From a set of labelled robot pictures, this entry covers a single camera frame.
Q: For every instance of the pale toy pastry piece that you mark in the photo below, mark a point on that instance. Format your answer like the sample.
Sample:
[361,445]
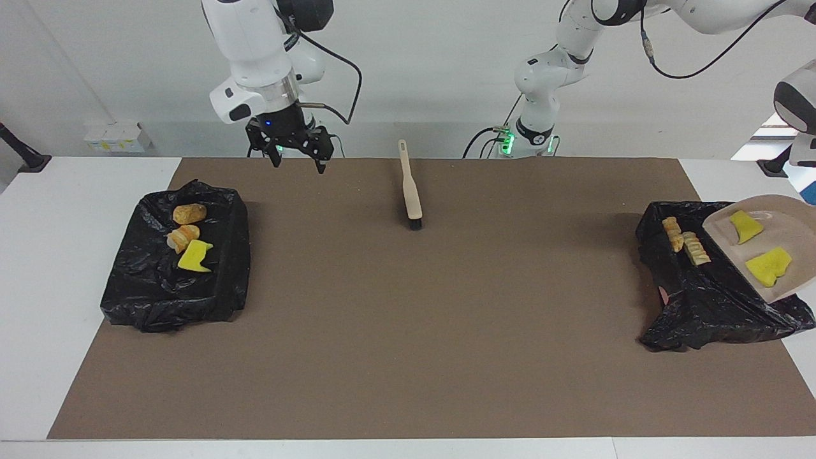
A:
[672,233]
[696,248]
[183,237]

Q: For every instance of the brown toy bread roll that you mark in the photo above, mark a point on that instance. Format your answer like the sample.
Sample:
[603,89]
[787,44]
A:
[190,213]

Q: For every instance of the oblong yellow sponge piece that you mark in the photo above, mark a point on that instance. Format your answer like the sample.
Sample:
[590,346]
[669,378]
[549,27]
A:
[768,264]

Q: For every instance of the beige hand brush black bristles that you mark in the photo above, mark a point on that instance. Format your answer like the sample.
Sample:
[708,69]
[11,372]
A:
[411,191]

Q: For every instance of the bright window with white sill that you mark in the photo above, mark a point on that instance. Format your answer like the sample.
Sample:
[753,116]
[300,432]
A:
[755,151]

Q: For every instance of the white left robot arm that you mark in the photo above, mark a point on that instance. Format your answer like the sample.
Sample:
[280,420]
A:
[542,76]

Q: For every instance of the brown paper table mat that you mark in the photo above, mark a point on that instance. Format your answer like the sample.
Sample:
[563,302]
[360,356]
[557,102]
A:
[408,382]

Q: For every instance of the black-bagged bin with pink patch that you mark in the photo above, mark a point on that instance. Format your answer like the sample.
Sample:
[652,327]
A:
[701,306]

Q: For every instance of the black-bagged trash bin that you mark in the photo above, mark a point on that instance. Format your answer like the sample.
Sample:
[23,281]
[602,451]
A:
[172,299]

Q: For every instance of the notched yellow sponge piece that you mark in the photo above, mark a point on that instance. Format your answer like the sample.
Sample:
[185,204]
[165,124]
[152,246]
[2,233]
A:
[194,258]

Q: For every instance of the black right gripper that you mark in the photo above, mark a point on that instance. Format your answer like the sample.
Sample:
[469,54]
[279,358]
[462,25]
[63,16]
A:
[284,126]

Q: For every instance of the curved yellow sponge wedge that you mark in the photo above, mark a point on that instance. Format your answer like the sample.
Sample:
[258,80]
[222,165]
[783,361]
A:
[746,226]

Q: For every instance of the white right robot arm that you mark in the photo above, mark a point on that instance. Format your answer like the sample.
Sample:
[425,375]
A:
[245,38]

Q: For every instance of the beige plastic dustpan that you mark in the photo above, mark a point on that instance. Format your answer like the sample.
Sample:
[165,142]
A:
[800,239]

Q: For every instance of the white wall outlet box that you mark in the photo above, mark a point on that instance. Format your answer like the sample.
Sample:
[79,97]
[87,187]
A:
[118,139]

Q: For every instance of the black camera stand foot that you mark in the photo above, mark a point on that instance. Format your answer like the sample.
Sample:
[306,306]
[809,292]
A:
[32,162]
[771,169]

